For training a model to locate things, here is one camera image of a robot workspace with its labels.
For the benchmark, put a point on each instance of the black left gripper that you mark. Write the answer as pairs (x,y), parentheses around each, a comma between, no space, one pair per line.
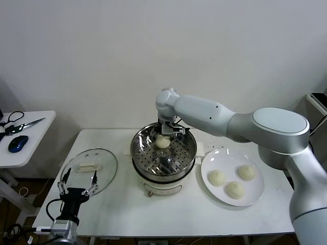
(72,201)

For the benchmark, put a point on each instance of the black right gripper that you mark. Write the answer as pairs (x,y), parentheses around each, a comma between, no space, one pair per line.
(166,121)

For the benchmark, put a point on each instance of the white steamed baozi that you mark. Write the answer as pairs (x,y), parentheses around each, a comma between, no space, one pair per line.
(246,172)
(162,142)
(235,190)
(216,177)

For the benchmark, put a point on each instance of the round glass lid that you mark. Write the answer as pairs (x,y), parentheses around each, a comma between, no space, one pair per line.
(102,163)

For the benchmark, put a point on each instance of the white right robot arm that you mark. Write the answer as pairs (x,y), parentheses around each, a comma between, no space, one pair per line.
(204,112)

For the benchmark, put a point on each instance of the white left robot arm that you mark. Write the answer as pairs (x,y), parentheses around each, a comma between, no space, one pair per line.
(69,234)

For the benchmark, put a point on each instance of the steel steamer basket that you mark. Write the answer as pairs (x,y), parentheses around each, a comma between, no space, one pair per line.
(176,155)

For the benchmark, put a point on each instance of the white electric cooker pot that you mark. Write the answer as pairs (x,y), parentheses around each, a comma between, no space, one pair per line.
(163,187)

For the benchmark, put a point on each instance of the small white side table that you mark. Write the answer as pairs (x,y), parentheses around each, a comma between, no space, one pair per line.
(38,143)

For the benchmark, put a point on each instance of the large white plate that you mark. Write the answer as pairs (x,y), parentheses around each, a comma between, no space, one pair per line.
(230,160)

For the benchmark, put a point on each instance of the blue computer mouse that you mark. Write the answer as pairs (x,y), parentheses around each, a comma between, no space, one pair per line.
(18,143)

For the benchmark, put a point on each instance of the white power strip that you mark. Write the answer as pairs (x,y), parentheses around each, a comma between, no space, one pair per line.
(153,242)

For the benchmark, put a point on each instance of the white shelf unit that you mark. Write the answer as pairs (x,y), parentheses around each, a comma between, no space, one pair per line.
(318,100)

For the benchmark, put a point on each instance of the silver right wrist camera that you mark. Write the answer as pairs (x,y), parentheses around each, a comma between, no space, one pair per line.
(167,130)

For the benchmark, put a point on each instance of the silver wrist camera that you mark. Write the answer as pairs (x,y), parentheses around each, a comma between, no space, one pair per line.
(43,230)
(167,130)

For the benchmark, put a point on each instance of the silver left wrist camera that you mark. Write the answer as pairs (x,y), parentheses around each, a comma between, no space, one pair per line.
(43,230)

